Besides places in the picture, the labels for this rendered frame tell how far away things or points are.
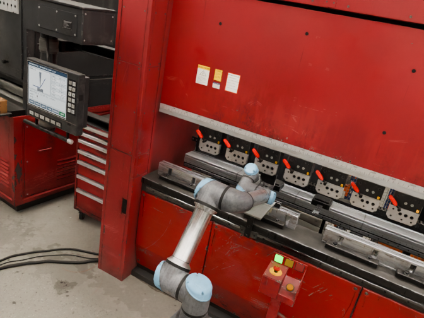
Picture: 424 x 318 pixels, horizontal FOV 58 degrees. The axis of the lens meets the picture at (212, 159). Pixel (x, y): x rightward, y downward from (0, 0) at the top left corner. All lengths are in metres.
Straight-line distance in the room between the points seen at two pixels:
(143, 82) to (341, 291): 1.72
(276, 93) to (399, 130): 0.68
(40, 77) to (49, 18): 0.34
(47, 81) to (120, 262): 1.43
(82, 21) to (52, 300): 1.88
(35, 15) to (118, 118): 0.77
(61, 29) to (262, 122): 1.24
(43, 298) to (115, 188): 0.90
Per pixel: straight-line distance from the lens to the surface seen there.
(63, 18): 2.34
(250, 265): 2.57
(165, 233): 2.81
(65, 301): 3.02
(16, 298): 3.09
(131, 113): 2.54
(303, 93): 2.22
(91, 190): 3.55
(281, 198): 2.72
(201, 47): 2.45
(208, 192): 1.71
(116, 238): 2.98
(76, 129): 2.33
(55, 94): 2.42
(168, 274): 1.71
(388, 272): 2.44
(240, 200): 1.69
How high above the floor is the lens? 2.07
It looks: 22 degrees down
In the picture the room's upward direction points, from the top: 11 degrees clockwise
